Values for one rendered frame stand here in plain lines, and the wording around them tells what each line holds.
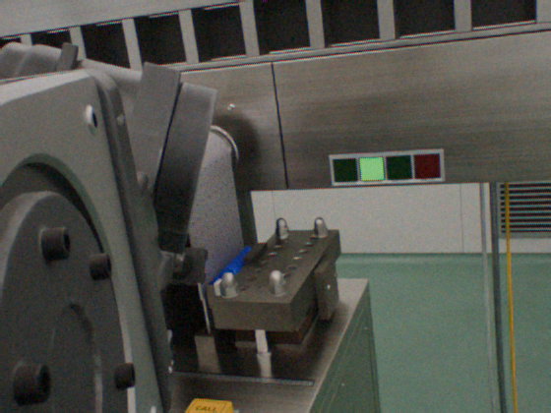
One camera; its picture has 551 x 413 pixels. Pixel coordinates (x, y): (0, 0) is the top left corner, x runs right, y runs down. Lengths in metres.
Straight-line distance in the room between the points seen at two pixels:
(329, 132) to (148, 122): 1.14
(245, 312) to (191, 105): 0.92
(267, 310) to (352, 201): 2.80
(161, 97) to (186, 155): 0.03
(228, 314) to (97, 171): 1.04
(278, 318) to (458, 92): 0.59
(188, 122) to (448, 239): 3.67
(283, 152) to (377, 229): 2.55
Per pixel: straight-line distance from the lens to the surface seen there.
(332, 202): 3.97
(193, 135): 0.29
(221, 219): 1.34
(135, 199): 0.20
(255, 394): 1.15
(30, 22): 1.74
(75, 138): 0.16
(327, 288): 1.32
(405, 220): 3.92
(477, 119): 1.36
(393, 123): 1.38
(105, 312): 0.16
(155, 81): 0.30
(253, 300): 1.18
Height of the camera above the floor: 1.52
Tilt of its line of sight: 16 degrees down
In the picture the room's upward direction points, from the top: 8 degrees counter-clockwise
